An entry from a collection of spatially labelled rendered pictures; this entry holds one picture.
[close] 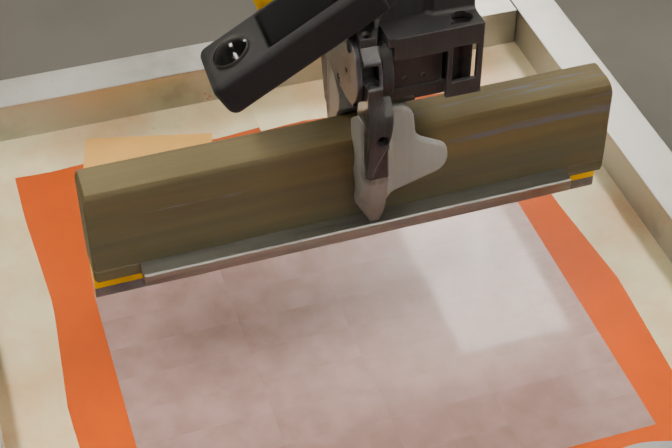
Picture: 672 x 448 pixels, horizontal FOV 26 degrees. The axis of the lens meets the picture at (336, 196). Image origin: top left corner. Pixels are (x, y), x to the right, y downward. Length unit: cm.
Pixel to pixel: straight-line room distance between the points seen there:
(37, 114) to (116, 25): 182
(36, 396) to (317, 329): 20
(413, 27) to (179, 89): 42
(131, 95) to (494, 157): 38
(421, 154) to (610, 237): 26
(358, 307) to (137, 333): 16
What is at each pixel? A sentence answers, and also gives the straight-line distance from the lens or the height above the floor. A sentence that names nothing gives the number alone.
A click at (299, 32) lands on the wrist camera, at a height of 124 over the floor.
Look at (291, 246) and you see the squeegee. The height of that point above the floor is 108.
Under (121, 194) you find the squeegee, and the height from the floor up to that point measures 114.
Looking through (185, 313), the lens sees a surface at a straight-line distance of 108.
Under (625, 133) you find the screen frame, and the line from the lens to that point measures 119.
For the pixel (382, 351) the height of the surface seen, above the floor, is 95.
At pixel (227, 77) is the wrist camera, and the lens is 85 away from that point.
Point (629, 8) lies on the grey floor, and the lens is 313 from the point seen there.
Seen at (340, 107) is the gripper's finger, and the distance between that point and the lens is 94.
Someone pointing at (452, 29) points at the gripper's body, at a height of 123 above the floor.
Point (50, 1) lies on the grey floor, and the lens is 315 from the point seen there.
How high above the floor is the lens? 173
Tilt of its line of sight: 42 degrees down
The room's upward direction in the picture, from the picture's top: straight up
